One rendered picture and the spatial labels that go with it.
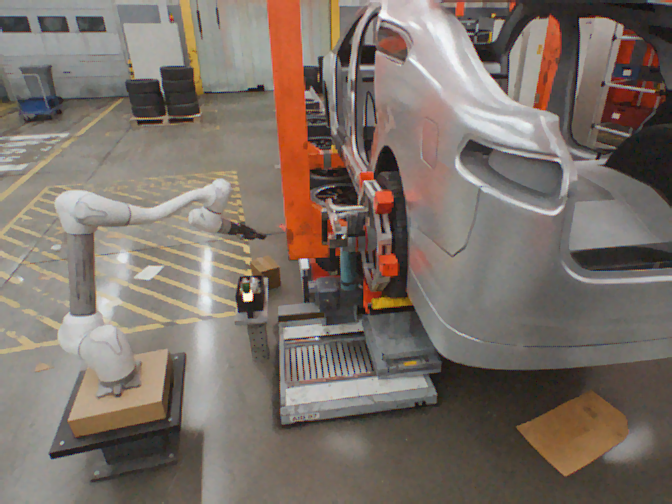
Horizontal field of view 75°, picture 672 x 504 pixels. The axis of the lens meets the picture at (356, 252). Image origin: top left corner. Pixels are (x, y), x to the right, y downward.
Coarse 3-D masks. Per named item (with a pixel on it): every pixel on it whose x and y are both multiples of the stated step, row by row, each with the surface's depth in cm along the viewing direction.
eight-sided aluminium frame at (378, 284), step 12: (372, 180) 224; (360, 192) 237; (372, 192) 208; (360, 204) 243; (372, 204) 206; (384, 216) 202; (384, 228) 204; (384, 240) 199; (372, 264) 247; (372, 288) 224
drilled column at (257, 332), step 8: (248, 328) 256; (256, 328) 257; (264, 328) 258; (256, 336) 260; (264, 336) 261; (256, 344) 262; (264, 344) 263; (256, 352) 265; (264, 352) 266; (256, 360) 268
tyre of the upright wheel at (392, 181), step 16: (384, 176) 214; (400, 176) 212; (400, 192) 202; (400, 208) 198; (400, 224) 196; (400, 240) 197; (400, 256) 198; (400, 272) 202; (384, 288) 235; (400, 288) 209
